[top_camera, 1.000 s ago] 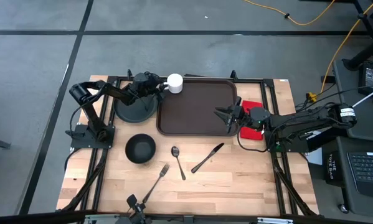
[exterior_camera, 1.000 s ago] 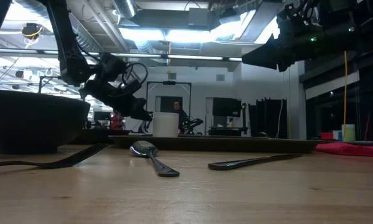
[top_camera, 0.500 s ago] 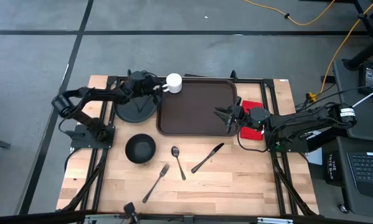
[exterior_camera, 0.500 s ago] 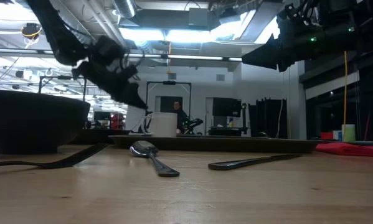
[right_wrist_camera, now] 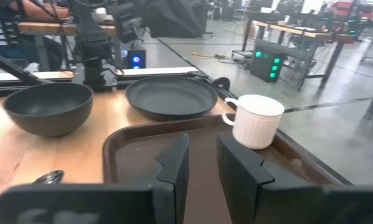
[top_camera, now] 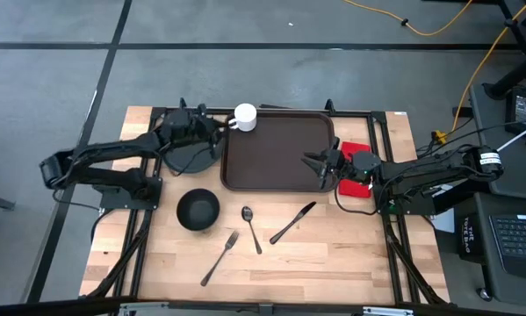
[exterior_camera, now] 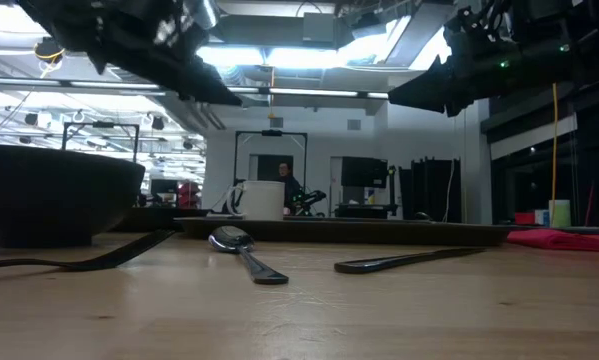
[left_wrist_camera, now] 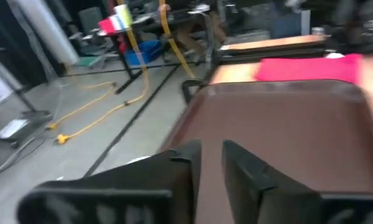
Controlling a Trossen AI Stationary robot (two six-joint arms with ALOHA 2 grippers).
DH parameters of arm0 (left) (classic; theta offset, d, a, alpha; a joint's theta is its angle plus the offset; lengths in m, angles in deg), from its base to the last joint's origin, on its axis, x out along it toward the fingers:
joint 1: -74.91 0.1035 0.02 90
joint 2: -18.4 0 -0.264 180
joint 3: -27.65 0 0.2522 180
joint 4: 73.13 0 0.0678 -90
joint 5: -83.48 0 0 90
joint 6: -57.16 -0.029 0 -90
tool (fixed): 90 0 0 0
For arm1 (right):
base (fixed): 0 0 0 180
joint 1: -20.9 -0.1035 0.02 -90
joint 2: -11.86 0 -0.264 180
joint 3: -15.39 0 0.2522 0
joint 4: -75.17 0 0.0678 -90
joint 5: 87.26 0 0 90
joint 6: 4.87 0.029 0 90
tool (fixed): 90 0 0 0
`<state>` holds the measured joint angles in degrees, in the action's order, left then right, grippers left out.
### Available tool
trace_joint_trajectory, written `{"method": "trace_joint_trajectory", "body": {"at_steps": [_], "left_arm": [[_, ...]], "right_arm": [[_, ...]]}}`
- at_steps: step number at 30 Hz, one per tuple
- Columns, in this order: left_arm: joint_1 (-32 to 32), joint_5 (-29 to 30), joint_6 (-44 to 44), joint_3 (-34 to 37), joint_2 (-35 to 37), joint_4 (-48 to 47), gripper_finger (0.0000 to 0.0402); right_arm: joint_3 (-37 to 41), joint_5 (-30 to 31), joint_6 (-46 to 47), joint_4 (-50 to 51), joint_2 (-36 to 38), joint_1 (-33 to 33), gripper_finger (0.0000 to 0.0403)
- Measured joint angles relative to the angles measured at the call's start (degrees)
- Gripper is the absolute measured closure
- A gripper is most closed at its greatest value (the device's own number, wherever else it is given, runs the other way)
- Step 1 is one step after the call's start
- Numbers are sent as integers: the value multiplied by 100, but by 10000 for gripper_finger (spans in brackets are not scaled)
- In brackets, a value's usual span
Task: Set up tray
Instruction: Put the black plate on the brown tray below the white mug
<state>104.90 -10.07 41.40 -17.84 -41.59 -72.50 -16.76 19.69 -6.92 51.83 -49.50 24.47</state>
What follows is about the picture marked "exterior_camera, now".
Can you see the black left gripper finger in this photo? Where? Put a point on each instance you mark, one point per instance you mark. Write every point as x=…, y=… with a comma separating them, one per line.
x=199, y=80

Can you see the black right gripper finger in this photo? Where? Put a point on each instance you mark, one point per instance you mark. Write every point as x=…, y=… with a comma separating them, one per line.
x=429, y=90

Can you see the white ceramic mug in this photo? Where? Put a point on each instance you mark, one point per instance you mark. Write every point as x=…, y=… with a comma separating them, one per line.
x=261, y=200

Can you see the silver metal spoon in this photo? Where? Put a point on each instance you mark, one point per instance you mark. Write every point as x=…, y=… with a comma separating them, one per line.
x=231, y=239

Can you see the black bowl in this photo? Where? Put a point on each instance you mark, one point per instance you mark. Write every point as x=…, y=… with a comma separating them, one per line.
x=54, y=195

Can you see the silver metal knife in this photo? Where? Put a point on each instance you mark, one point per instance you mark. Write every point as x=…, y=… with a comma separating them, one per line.
x=379, y=263

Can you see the silver metal fork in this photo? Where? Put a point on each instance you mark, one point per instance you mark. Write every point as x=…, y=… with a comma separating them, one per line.
x=129, y=247

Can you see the red cloth napkin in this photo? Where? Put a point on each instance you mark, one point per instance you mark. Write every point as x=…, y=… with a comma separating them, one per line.
x=569, y=241

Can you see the black background robot arm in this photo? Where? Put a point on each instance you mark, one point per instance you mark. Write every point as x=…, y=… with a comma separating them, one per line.
x=311, y=200

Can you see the brown plastic tray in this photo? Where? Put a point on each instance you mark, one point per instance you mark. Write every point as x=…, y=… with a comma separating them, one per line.
x=354, y=232

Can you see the black curtain panels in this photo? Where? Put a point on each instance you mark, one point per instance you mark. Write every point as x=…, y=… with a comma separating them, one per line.
x=429, y=190

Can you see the black monitor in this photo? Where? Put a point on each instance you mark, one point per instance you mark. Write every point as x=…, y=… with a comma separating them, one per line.
x=164, y=186
x=364, y=172

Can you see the red chair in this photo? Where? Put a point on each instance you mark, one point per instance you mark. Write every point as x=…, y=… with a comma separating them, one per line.
x=189, y=195

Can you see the yellow blue box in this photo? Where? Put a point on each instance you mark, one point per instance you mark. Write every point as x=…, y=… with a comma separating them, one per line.
x=370, y=196

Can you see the grey ceiling box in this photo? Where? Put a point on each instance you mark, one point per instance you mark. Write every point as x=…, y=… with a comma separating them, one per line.
x=319, y=27

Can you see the black equipment table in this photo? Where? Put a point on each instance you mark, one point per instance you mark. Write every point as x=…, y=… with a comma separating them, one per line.
x=366, y=210

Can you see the person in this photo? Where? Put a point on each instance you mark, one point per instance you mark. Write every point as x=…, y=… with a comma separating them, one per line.
x=290, y=187

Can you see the red box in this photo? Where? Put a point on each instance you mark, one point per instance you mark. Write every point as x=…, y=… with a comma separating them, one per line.
x=524, y=218

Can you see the white blue box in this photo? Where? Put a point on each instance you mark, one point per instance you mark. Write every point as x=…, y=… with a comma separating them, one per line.
x=542, y=217

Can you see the green cylinder container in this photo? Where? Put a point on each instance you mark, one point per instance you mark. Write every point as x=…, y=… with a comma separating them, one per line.
x=560, y=214

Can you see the silver ventilation duct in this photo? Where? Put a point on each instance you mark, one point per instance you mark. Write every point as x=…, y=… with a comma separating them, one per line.
x=206, y=12

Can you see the black camera rig frame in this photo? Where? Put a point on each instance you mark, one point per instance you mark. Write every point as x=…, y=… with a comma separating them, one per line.
x=271, y=133
x=100, y=124

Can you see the black table frame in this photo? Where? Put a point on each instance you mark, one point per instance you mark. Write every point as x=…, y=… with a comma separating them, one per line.
x=594, y=230

